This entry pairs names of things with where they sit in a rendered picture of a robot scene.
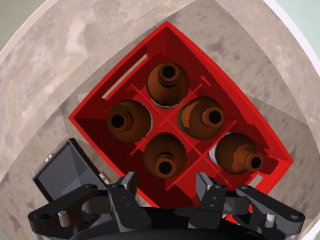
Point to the grey rectangular tray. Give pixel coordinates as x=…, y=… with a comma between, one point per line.
x=66, y=171

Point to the brown glass bottle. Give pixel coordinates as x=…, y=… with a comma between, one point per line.
x=136, y=121
x=164, y=155
x=167, y=85
x=197, y=121
x=235, y=153

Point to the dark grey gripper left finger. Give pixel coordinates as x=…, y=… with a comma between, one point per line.
x=57, y=220

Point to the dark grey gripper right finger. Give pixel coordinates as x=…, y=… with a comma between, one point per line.
x=275, y=220

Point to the red bottle crate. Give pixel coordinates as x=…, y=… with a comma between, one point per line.
x=168, y=44

